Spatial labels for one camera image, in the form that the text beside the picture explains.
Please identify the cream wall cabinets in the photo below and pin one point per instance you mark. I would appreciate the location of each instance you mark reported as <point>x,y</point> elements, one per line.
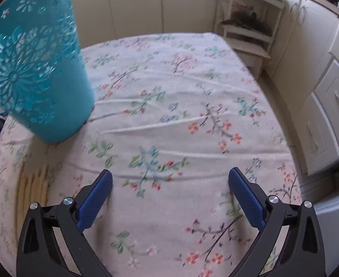
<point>134,8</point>

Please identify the teal cut-out plastic basket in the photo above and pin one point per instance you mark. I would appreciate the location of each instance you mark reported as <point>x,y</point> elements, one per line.
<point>57,92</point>

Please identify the floral tablecloth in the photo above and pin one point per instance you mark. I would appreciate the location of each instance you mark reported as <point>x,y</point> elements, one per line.
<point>172,106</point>

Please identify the white shelf rack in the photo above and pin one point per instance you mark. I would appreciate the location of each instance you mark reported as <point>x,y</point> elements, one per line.
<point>273,17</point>

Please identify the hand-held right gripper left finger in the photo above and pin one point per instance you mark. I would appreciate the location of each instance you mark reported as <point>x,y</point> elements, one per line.
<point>96,196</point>

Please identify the cream drawer cabinet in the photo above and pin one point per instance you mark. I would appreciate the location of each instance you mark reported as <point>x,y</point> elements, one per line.
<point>325,78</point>

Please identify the dark pan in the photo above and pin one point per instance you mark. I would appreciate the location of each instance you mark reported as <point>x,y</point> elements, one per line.
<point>247,20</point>

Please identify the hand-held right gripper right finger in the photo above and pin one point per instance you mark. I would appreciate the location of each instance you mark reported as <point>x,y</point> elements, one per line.
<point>246,196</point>

